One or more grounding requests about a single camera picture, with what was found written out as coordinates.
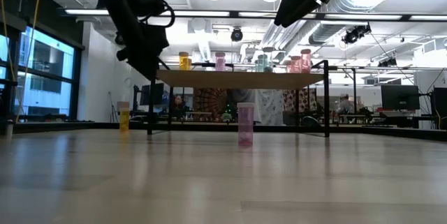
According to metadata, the large glass window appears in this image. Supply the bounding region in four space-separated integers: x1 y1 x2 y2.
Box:
0 24 84 120

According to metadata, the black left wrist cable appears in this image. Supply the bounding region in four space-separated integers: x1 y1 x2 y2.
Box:
120 0 175 29

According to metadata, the black computer monitor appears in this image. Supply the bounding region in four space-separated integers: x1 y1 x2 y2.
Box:
380 84 421 111
432 87 447 130

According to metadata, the wooden shelf black metal frame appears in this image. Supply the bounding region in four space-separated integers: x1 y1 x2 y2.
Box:
146 58 331 138

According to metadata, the silver ventilation duct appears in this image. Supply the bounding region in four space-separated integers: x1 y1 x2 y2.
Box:
307 0 395 47

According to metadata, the patterned wall hanging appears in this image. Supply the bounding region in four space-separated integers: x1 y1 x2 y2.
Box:
193 89 228 113

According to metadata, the person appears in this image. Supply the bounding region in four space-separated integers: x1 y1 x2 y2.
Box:
172 94 186 120
337 93 354 116

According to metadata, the purple pill bottle white cap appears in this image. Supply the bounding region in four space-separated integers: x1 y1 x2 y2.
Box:
237 102 256 145
214 52 226 72

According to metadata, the yellow hanging cord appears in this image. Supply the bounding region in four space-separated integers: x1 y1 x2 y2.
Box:
0 0 17 82
15 0 43 124

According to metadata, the black ceiling spotlight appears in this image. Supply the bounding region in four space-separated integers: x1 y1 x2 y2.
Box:
378 57 398 68
341 24 372 45

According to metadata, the small decorated green tree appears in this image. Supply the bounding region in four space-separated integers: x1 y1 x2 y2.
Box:
221 103 234 123

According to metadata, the white draped cloth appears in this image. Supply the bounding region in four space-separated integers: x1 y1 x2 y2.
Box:
228 89 286 126

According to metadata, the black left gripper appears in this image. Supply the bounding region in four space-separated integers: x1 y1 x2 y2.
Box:
117 0 170 80

